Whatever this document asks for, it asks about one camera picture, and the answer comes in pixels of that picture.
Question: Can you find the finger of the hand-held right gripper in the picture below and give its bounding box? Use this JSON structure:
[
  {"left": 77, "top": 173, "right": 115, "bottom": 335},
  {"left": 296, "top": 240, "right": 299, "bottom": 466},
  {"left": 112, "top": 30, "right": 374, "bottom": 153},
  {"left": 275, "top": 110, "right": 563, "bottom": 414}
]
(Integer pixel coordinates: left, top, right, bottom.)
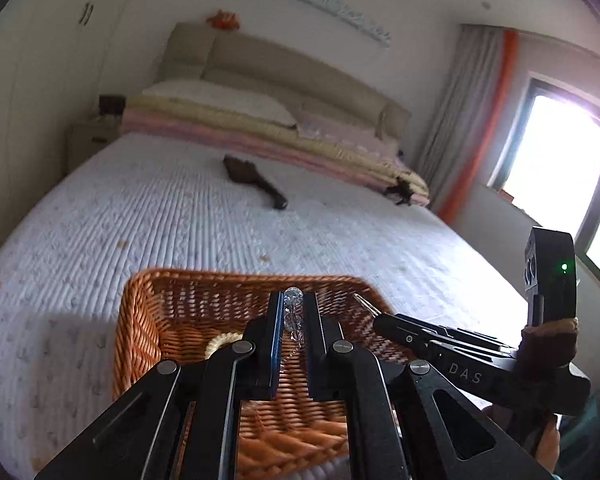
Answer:
[
  {"left": 396, "top": 313, "right": 513, "bottom": 354},
  {"left": 372, "top": 313, "right": 436, "bottom": 364}
]

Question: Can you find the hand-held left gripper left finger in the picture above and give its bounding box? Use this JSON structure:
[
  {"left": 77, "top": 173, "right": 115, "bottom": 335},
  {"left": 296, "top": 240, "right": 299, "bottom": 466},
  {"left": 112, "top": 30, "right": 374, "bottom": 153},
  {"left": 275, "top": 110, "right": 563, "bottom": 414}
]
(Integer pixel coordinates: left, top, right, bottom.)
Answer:
[{"left": 34, "top": 291, "right": 286, "bottom": 480}]

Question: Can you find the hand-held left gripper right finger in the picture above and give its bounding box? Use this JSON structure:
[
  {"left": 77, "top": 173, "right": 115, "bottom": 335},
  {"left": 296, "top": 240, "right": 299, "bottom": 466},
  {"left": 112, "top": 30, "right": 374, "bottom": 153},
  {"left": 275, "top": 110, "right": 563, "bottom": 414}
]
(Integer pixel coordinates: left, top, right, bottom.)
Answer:
[{"left": 302, "top": 291, "right": 556, "bottom": 480}]

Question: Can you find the clear crystal bead bracelet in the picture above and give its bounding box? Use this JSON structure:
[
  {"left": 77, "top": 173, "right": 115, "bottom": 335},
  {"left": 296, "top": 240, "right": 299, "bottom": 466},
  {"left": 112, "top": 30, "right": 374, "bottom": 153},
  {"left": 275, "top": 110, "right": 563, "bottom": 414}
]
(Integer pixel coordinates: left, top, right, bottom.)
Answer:
[{"left": 282, "top": 286, "right": 307, "bottom": 367}]

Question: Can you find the thin silver hairpin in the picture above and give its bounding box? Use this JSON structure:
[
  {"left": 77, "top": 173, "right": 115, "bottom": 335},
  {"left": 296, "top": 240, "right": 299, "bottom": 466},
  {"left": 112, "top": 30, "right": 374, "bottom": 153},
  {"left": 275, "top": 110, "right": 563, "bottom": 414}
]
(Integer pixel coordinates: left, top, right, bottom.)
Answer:
[{"left": 354, "top": 293, "right": 382, "bottom": 318}]

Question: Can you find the orange wicker basket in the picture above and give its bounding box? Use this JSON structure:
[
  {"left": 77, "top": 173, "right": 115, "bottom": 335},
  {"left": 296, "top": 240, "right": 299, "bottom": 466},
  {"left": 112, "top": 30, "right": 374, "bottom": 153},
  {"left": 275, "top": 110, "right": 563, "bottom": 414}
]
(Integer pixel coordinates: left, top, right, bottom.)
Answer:
[{"left": 112, "top": 268, "right": 416, "bottom": 467}]

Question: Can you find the person's right hand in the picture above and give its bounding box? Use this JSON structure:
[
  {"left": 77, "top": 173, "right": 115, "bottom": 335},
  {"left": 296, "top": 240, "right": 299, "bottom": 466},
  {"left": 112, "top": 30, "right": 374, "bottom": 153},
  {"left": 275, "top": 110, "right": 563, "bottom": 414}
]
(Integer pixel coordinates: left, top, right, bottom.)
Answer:
[{"left": 535, "top": 414, "right": 563, "bottom": 474}]

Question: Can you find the brown knitted cuff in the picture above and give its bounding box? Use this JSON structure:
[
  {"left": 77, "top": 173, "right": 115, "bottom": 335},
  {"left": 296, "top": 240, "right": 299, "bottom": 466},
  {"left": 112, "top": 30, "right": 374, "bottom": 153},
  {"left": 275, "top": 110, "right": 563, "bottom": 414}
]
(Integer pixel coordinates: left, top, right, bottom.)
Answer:
[{"left": 521, "top": 318, "right": 580, "bottom": 382}]

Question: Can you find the dark framed window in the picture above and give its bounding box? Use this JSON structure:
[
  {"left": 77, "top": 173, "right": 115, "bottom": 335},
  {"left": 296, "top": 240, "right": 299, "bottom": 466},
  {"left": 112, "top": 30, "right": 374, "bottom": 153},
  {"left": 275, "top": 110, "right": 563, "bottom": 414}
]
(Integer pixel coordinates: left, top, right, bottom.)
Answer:
[{"left": 487, "top": 76, "right": 600, "bottom": 302}]

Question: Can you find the small dark hair clip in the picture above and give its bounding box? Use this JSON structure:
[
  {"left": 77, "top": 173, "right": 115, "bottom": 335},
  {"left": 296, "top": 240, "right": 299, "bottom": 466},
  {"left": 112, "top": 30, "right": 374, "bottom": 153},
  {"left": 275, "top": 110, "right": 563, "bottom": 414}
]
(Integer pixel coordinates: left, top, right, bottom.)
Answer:
[{"left": 384, "top": 177, "right": 415, "bottom": 206}]

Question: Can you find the teal clothing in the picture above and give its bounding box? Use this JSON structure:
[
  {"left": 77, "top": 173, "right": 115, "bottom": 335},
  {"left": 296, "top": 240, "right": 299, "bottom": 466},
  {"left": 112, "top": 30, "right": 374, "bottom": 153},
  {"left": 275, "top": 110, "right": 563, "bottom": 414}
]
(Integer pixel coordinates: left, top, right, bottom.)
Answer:
[{"left": 555, "top": 370, "right": 600, "bottom": 480}]

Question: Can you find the white quilted bed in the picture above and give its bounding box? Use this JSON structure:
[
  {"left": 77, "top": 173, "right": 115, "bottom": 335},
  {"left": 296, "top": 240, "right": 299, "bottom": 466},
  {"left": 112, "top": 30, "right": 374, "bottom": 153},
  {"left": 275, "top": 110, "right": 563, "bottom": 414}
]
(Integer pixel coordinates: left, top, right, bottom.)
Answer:
[{"left": 0, "top": 130, "right": 531, "bottom": 480}]

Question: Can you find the dark brown hairbrush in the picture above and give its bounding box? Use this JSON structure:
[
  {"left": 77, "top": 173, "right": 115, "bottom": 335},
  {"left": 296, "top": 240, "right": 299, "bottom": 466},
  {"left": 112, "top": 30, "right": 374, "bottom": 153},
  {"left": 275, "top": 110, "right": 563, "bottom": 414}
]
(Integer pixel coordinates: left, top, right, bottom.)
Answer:
[{"left": 223, "top": 154, "right": 289, "bottom": 210}]

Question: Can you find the folded pink blanket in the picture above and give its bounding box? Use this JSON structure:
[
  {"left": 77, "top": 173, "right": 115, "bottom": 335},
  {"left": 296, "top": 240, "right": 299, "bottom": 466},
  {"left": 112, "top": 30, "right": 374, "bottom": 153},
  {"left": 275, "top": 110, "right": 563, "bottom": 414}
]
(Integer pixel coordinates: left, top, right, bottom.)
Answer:
[{"left": 119, "top": 110, "right": 432, "bottom": 207}]

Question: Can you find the orange curtain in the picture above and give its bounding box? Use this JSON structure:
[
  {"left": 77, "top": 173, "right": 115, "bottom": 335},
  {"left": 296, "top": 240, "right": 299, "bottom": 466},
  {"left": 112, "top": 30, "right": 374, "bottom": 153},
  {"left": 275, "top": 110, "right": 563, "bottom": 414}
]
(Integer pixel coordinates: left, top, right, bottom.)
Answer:
[{"left": 437, "top": 30, "right": 521, "bottom": 223}]

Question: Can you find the folded yellow blanket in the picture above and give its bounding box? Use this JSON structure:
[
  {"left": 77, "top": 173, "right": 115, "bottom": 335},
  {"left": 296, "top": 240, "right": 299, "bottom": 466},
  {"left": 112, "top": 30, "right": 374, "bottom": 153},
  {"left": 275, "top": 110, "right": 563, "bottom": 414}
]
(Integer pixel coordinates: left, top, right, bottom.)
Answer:
[{"left": 122, "top": 95, "right": 428, "bottom": 195}]

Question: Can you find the grey curtain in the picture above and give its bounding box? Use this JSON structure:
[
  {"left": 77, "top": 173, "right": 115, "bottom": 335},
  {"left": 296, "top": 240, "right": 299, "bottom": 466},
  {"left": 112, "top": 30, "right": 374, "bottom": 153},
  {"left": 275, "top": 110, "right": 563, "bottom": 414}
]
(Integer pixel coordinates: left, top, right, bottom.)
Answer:
[{"left": 414, "top": 25, "right": 506, "bottom": 211}]

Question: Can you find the pink patterned pillow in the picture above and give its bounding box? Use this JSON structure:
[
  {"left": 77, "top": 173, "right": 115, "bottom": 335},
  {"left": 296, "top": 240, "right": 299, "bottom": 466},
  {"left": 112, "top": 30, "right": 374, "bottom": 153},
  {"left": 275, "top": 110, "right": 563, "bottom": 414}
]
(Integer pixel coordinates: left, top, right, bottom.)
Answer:
[{"left": 296, "top": 108, "right": 385, "bottom": 148}]

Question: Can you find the white pillow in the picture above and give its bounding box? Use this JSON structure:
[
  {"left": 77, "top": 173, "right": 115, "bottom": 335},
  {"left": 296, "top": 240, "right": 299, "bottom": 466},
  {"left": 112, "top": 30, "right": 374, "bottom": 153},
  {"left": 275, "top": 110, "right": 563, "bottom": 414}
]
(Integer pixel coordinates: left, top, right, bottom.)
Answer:
[{"left": 141, "top": 80, "right": 299, "bottom": 128}]

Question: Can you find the cream nightstand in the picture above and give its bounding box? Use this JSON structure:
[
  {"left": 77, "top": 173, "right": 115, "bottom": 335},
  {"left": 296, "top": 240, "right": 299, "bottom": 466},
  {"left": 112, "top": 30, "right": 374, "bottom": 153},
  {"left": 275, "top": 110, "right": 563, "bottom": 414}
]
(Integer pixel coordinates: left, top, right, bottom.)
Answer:
[{"left": 67, "top": 116, "right": 123, "bottom": 176}]

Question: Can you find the beige padded headboard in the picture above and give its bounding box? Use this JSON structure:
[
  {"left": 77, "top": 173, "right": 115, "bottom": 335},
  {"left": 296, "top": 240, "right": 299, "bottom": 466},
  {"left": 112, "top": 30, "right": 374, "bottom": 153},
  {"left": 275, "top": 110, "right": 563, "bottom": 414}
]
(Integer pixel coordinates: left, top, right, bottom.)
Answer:
[{"left": 159, "top": 21, "right": 412, "bottom": 141}]

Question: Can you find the dark box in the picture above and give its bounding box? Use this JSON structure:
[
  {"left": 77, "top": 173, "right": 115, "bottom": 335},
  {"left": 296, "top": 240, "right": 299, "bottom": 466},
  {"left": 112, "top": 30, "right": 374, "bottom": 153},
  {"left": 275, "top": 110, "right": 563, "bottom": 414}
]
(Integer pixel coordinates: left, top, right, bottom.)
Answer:
[{"left": 99, "top": 94, "right": 127, "bottom": 117}]

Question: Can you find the orange plush toy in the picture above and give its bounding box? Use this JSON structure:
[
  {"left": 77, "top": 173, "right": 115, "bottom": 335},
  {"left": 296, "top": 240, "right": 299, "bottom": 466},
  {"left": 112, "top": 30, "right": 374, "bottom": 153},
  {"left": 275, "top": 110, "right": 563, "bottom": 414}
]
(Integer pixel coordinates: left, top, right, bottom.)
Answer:
[{"left": 206, "top": 9, "right": 242, "bottom": 30}]

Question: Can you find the white wardrobe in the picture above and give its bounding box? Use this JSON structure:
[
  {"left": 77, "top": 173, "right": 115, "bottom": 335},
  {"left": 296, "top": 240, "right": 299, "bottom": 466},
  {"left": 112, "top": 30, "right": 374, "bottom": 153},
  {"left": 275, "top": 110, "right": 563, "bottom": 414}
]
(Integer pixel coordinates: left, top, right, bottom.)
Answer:
[{"left": 0, "top": 0, "right": 146, "bottom": 271}]

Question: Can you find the cream bead bracelet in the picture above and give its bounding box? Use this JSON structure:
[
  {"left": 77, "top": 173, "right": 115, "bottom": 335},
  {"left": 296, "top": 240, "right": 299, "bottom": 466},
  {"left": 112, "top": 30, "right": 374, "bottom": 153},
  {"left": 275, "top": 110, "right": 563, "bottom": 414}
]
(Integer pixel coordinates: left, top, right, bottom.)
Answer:
[{"left": 206, "top": 331, "right": 246, "bottom": 359}]

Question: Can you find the white wall lettering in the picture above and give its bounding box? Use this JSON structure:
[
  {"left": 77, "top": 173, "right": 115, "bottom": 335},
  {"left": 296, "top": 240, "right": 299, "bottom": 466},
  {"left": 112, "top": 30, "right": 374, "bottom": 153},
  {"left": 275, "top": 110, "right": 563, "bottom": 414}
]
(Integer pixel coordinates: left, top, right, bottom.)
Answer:
[{"left": 250, "top": 0, "right": 392, "bottom": 48}]

